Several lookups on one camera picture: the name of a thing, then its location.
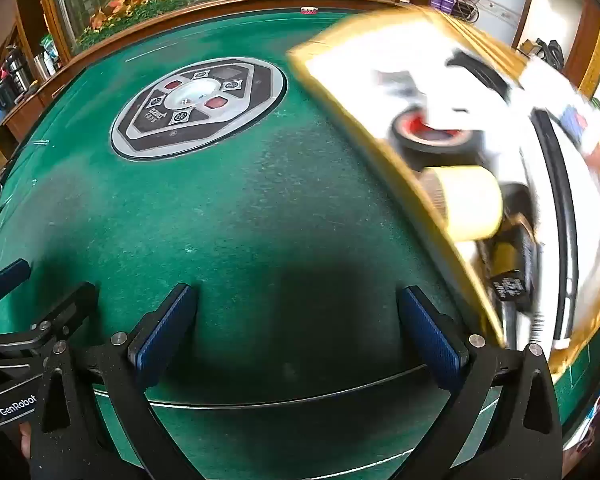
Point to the yellow-edged white foam tray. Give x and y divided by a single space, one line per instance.
350 90

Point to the small white labelled box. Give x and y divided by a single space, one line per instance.
575 122

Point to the black bottle gold band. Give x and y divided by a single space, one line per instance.
515 265

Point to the small red striped chip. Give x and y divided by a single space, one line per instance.
308 10

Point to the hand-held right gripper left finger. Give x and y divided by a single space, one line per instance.
162 330

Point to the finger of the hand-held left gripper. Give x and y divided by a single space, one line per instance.
7 277
65 307

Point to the white bottle green cap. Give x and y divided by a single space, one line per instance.
51 50

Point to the steel cup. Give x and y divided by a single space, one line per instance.
41 66

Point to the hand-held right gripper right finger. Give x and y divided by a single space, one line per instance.
430 340

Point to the black thermos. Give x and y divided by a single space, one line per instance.
15 70

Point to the black tape roll red core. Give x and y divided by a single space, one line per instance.
420 142

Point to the grey table centre console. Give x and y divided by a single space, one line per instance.
195 105

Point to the black bag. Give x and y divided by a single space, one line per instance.
550 52

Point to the yellow-lidded jar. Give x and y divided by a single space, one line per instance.
467 200

